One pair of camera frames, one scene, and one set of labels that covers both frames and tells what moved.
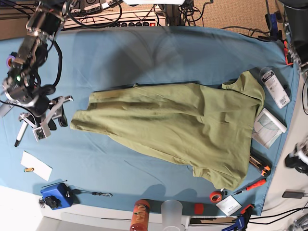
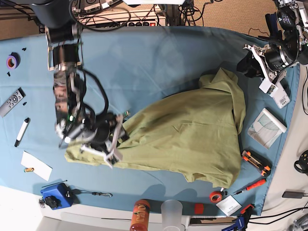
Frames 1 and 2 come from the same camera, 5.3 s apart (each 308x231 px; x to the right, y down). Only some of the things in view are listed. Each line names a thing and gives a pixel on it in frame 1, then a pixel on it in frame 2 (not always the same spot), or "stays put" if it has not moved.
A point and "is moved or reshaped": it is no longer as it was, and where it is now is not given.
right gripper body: x=298 y=158 to x=271 y=63
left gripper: x=41 y=110 to x=102 y=135
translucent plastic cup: x=172 y=215 stays put
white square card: x=229 y=205 stays put
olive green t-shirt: x=208 y=126 is moved or reshaped
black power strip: x=135 y=24 stays put
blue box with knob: x=58 y=196 stays put
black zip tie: x=58 y=182 stays put
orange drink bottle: x=140 y=215 stays put
